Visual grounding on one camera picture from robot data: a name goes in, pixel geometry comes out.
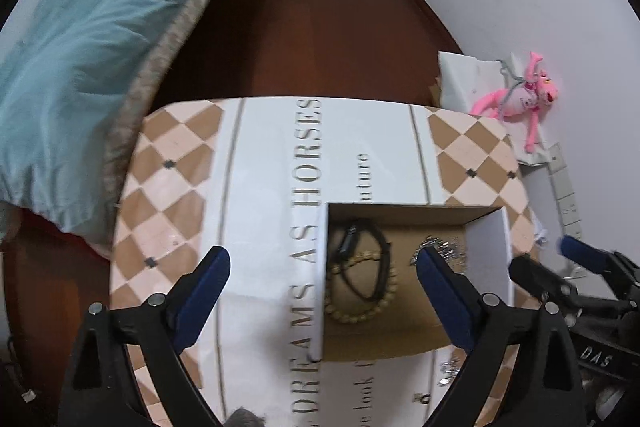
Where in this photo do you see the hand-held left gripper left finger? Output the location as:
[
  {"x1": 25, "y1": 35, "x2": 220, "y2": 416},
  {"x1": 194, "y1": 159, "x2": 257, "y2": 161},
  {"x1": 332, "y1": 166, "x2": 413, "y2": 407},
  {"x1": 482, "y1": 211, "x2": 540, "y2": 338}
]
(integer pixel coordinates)
[{"x1": 60, "y1": 246, "x2": 232, "y2": 427}]

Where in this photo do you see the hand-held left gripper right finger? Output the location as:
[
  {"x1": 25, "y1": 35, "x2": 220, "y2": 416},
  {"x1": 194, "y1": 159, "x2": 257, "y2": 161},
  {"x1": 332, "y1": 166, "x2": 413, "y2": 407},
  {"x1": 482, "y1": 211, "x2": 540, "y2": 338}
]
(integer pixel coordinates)
[{"x1": 416, "y1": 247, "x2": 588, "y2": 427}]

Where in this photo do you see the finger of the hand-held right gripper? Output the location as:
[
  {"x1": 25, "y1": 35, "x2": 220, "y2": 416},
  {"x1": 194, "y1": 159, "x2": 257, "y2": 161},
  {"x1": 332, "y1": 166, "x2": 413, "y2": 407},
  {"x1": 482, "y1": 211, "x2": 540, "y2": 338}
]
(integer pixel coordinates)
[
  {"x1": 508, "y1": 255, "x2": 583, "y2": 314},
  {"x1": 559, "y1": 235, "x2": 640, "y2": 304}
]

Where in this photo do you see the cardboard box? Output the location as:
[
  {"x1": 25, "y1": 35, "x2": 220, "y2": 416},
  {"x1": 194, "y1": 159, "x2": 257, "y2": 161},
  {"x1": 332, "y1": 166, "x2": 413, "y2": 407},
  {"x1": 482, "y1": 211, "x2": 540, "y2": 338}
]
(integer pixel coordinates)
[{"x1": 310, "y1": 202, "x2": 517, "y2": 363}]

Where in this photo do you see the silver chain jewelry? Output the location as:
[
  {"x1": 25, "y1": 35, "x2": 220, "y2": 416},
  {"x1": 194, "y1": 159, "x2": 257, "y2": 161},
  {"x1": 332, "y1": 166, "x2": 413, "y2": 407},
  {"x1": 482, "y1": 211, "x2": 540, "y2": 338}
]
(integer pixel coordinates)
[
  {"x1": 437, "y1": 354, "x2": 464, "y2": 388},
  {"x1": 410, "y1": 235, "x2": 469, "y2": 272}
]

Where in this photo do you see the beige beaded bracelet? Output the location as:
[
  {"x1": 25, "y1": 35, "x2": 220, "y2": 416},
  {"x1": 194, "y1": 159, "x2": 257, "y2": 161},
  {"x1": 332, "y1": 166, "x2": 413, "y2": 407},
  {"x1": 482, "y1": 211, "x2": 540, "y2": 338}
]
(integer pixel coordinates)
[{"x1": 323, "y1": 251, "x2": 399, "y2": 324}]

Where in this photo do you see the black cord bracelet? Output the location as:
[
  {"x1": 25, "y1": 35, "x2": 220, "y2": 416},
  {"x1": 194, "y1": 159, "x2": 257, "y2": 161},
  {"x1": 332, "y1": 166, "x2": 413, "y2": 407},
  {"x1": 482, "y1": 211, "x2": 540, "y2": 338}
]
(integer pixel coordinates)
[{"x1": 332, "y1": 221, "x2": 394, "y2": 301}]

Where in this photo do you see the grey ruler strip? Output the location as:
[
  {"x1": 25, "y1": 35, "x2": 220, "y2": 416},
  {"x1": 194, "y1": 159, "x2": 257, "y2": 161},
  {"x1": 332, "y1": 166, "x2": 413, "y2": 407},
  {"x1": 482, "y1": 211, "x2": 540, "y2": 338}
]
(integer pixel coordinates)
[{"x1": 546, "y1": 144, "x2": 585, "y2": 229}]

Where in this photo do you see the grey furry object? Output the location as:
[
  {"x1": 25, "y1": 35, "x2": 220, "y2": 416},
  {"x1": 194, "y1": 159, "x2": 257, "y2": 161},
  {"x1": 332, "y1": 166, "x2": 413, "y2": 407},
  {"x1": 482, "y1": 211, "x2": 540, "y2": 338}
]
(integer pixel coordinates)
[{"x1": 224, "y1": 407, "x2": 269, "y2": 427}]

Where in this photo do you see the pink plush toy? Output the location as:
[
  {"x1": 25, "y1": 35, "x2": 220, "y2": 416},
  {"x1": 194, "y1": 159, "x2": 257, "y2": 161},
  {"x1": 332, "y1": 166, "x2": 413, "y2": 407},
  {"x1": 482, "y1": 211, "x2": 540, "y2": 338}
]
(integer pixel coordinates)
[{"x1": 468, "y1": 51, "x2": 560, "y2": 154}]

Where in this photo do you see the white paper bag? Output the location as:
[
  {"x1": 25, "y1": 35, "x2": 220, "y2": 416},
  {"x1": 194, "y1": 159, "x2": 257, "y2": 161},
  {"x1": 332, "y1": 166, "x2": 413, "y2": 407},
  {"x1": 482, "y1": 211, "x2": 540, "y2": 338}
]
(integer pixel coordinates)
[{"x1": 436, "y1": 50, "x2": 523, "y2": 118}]

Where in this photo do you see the teal blanket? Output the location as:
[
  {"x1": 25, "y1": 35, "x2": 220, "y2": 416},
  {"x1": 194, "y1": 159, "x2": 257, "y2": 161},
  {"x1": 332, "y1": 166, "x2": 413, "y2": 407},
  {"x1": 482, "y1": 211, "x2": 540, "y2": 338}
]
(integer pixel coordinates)
[{"x1": 0, "y1": 0, "x2": 273, "y2": 234}]

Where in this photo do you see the grey wire hanger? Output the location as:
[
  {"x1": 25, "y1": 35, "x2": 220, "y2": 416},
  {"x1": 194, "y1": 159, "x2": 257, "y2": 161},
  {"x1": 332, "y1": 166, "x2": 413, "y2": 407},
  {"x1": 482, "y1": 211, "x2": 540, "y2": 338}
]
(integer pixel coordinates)
[{"x1": 497, "y1": 59, "x2": 532, "y2": 88}]

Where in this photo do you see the black cable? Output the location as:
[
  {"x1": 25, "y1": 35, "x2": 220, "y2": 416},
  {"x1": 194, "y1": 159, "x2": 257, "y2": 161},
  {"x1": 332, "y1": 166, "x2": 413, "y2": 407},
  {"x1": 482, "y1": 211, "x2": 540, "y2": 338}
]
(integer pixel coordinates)
[{"x1": 4, "y1": 333, "x2": 37, "y2": 402}]

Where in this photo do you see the wicker bed frame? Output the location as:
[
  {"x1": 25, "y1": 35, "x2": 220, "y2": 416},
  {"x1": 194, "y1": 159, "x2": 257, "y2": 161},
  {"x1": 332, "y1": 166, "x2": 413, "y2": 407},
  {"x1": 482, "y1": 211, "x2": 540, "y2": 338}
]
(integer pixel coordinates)
[{"x1": 100, "y1": 0, "x2": 269, "y2": 260}]

